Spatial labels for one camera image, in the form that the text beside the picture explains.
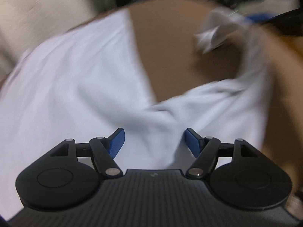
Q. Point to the cream curtain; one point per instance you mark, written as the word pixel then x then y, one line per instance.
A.
pixel 42 11

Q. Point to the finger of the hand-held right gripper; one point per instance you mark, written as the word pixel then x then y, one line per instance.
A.
pixel 257 19

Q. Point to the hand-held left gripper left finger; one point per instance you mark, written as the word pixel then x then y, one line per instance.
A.
pixel 116 143

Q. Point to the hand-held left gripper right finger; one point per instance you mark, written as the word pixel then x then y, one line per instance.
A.
pixel 192 143

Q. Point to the white shirt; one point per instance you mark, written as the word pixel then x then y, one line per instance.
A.
pixel 71 87

